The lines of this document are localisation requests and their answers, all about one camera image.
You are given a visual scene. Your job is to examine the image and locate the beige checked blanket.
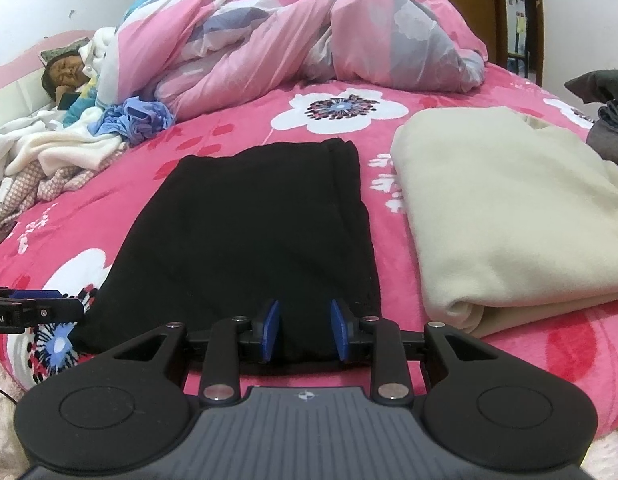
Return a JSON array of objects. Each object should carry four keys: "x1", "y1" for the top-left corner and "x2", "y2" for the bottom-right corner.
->
[{"x1": 0, "y1": 160, "x2": 97, "y2": 250}]

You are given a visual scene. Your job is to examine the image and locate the patterned pillow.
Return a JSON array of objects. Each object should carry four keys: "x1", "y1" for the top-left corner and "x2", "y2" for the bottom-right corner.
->
[{"x1": 39, "y1": 37, "x2": 97, "y2": 64}]

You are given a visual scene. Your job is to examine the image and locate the dark grey garment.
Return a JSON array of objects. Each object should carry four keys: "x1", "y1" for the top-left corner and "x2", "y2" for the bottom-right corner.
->
[{"x1": 564, "y1": 71, "x2": 618, "y2": 105}]

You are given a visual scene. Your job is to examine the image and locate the pink patterned quilt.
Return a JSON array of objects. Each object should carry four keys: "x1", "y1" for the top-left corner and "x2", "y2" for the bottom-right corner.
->
[{"x1": 96, "y1": 0, "x2": 487, "y2": 122}]

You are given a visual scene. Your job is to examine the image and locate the blue cloth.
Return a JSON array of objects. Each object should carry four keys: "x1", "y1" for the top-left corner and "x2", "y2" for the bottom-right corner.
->
[{"x1": 91, "y1": 97, "x2": 176, "y2": 147}]

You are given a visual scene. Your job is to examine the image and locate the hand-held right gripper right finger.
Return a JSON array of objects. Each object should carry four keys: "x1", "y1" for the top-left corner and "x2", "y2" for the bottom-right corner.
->
[{"x1": 330, "y1": 299, "x2": 492, "y2": 403}]

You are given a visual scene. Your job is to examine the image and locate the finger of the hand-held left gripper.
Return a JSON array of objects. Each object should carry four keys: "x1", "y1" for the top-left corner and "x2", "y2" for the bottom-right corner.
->
[{"x1": 9, "y1": 289, "x2": 84, "y2": 322}]

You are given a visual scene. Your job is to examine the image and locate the folded cream garment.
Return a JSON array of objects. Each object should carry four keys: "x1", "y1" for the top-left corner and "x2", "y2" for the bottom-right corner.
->
[{"x1": 390, "y1": 106, "x2": 618, "y2": 339}]

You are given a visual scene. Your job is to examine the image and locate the cream fluffy cloth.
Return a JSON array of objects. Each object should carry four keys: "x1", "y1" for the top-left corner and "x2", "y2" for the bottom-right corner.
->
[{"x1": 0, "y1": 350, "x2": 38, "y2": 467}]

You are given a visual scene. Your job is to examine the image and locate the black garment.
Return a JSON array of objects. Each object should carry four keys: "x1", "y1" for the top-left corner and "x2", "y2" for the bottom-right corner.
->
[{"x1": 74, "y1": 137, "x2": 382, "y2": 365}]

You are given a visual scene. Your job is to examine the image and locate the teal printed quilt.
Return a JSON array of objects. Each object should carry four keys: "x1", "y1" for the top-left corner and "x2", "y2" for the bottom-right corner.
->
[{"x1": 63, "y1": 80, "x2": 120, "y2": 127}]

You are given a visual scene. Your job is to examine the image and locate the pink floral bed blanket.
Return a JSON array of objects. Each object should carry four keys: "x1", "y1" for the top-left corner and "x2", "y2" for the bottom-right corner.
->
[{"x1": 0, "y1": 60, "x2": 618, "y2": 441}]

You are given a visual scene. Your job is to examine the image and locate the wooden framed mirror cabinet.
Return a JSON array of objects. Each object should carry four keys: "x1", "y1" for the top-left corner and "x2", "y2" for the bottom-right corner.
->
[{"x1": 423, "y1": 0, "x2": 545, "y2": 87}]

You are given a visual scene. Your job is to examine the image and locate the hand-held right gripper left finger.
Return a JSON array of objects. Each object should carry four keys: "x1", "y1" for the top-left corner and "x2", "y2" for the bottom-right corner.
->
[{"x1": 111, "y1": 300, "x2": 281, "y2": 403}]

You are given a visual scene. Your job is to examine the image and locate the cream fleece blanket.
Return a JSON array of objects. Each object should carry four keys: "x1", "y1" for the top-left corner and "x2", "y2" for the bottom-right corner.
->
[{"x1": 0, "y1": 104, "x2": 130, "y2": 187}]

